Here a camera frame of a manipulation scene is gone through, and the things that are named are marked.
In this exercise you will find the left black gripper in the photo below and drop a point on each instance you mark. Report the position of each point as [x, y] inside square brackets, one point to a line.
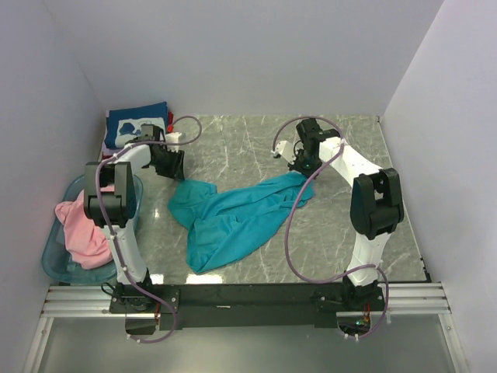
[177, 169]

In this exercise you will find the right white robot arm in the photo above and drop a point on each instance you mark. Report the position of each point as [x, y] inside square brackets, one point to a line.
[376, 206]

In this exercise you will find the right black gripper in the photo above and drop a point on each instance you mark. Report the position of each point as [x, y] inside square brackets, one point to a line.
[297, 169]

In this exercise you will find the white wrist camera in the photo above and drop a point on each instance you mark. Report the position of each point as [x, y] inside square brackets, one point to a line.
[174, 138]
[285, 150]

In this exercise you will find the folded red t-shirt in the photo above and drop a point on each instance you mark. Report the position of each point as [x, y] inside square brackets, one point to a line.
[171, 120]

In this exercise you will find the aluminium rail frame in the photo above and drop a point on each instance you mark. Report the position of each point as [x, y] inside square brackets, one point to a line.
[90, 302]

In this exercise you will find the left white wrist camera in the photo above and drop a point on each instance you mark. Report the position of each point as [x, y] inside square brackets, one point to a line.
[174, 138]

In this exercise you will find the teal t-shirt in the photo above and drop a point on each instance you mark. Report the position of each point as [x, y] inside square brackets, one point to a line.
[224, 228]

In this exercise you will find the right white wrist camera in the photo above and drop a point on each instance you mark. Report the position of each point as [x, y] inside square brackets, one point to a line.
[285, 150]

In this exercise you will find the pink t-shirt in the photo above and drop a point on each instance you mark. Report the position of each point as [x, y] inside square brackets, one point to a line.
[84, 240]

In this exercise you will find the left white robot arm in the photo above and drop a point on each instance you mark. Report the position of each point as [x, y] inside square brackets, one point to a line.
[110, 200]

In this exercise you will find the folded blue printed t-shirt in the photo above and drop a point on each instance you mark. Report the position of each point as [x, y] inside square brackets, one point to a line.
[158, 109]

